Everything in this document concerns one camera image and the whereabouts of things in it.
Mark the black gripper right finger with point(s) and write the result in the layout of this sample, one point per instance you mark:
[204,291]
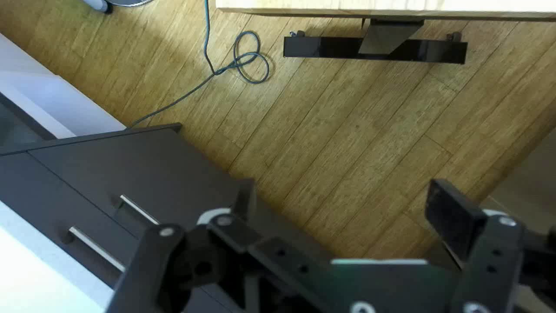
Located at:
[457,223]

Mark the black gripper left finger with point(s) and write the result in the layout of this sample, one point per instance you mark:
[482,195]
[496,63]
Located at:
[162,261]

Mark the light wooden desk top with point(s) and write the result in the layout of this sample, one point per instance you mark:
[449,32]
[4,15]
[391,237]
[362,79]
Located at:
[376,8]

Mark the dark grey drawer cabinet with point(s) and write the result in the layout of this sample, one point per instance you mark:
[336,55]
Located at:
[145,168]

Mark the grey desk leg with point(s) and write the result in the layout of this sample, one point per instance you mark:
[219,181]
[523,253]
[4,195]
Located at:
[388,35]

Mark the white side cabinet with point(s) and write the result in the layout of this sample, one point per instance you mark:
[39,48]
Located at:
[53,93]

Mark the black monitor stand base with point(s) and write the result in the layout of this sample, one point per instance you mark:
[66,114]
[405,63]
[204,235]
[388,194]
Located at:
[324,48]

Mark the office chair caster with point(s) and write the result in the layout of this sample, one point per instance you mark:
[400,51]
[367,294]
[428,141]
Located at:
[99,4]

